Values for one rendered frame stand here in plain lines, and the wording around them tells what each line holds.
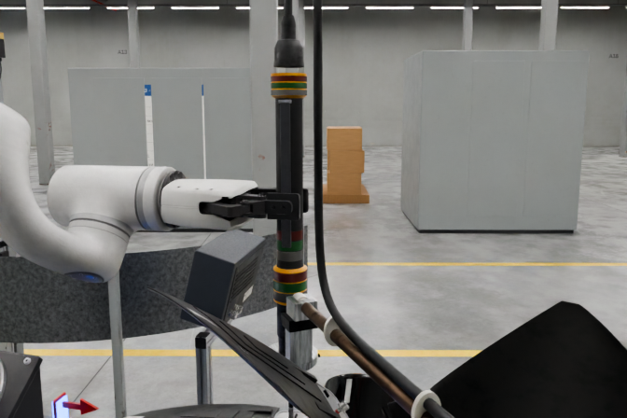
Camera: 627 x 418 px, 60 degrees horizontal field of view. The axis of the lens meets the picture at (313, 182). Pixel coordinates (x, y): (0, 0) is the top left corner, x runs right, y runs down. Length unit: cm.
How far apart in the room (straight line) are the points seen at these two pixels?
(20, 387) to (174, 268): 147
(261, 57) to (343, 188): 429
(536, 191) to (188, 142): 434
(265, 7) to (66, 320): 329
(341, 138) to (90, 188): 812
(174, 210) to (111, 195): 9
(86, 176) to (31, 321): 207
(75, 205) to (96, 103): 648
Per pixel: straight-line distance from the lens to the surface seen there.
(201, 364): 143
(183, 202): 67
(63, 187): 76
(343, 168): 882
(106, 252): 71
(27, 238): 69
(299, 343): 69
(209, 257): 137
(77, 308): 270
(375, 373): 51
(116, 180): 73
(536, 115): 716
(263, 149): 502
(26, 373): 126
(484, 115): 695
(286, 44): 65
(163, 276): 263
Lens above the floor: 161
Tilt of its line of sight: 8 degrees down
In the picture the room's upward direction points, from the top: straight up
